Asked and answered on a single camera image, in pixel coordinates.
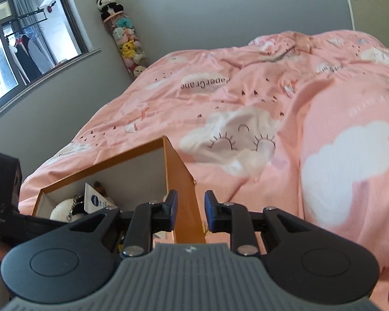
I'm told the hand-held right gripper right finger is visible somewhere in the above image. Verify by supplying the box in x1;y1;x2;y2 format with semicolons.
204;189;325;257

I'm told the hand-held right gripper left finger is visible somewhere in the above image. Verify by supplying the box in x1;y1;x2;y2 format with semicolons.
69;189;179;257

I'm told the orange cardboard box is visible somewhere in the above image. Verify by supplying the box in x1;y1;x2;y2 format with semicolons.
31;136;207;245

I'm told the black and white plush toy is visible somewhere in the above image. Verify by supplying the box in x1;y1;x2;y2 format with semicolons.
50;199;86;223

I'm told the metal keychain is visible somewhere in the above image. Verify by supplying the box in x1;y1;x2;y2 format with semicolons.
69;194;85;218

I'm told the white lotion bottle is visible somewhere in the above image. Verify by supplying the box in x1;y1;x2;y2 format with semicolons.
84;182;109;215

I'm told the hanging dark garment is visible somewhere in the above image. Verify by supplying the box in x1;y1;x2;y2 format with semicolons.
16;34;54;79

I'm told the pink printed blanket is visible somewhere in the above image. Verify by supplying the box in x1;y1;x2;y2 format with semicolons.
18;29;389;311

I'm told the dark framed window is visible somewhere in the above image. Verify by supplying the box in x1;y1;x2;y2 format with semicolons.
0;0;102;118

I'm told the clear tube of plush toys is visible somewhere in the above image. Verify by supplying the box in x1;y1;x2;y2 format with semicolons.
102;11;149;78

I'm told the panda plush toy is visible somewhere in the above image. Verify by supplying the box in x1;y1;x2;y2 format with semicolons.
96;0;124;15

